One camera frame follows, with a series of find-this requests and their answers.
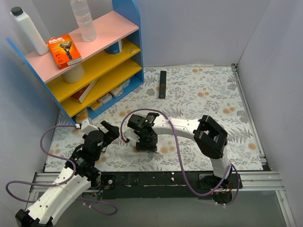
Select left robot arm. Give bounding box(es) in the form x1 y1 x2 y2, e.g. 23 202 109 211
15 119 120 227

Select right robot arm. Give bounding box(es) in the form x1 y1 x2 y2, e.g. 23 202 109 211
124 113 232 189

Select yellow packet on shelf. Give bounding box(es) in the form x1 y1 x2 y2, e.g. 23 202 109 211
75 108 89 123

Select white packets on shelf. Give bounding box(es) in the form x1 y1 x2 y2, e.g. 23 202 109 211
89 79 130 111

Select red white book box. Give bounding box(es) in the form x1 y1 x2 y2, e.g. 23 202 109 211
71 79 99 104

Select long black box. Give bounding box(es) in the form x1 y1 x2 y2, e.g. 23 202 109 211
159 70 167 99

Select blue shelf unit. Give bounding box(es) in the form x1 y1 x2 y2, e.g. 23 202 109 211
7 0 144 123

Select cream cylinder container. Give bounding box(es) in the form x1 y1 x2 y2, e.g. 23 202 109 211
62 63 85 84

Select orange razor box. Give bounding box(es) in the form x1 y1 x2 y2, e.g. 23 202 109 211
47 34 82 70

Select clear plastic water bottle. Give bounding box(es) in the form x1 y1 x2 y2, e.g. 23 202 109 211
70 0 97 42

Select white bottle black cap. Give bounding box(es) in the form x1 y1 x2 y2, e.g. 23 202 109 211
10 7 49 56

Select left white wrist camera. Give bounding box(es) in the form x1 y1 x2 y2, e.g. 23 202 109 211
75 118 99 135

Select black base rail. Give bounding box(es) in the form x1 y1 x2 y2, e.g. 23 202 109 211
30 170 285 199

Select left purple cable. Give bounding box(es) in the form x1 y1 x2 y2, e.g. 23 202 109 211
6 124 118 215

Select purple cable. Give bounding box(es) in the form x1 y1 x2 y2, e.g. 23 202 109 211
6 124 118 215
120 108 241 206

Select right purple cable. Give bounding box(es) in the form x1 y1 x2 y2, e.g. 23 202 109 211
120 108 241 206

